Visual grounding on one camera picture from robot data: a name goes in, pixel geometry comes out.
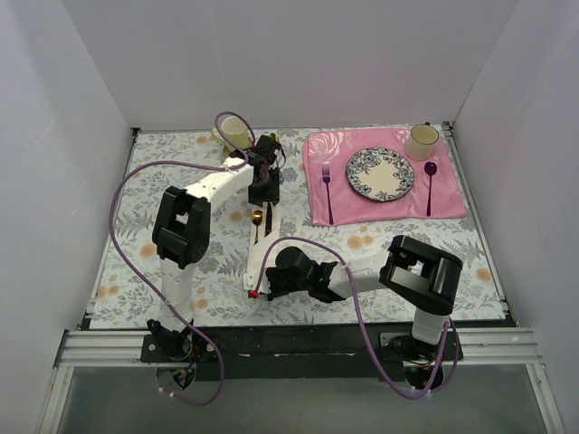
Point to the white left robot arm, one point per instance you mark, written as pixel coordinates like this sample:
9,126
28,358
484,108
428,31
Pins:
182,232

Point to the purple fork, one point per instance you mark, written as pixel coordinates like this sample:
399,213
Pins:
326,178

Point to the cream enamel mug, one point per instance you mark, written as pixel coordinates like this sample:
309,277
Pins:
421,141

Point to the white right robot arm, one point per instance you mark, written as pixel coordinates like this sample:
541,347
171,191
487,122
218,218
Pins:
421,274

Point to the pink floral placemat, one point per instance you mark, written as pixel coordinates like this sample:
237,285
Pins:
336,147

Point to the white cloth napkin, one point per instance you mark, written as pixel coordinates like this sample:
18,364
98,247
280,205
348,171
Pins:
257,251

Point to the blue floral plate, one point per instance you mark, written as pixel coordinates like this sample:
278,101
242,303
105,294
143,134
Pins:
380,174

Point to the rose gold knife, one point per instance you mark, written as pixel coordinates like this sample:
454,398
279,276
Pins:
269,219

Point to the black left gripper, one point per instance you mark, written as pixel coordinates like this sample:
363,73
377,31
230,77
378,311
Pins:
263,195

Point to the purple spoon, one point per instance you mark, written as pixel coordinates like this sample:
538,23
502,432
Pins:
430,168

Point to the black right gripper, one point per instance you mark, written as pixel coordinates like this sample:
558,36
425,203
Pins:
272,284

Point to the yellow green mug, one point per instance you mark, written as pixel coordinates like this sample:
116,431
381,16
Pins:
235,134

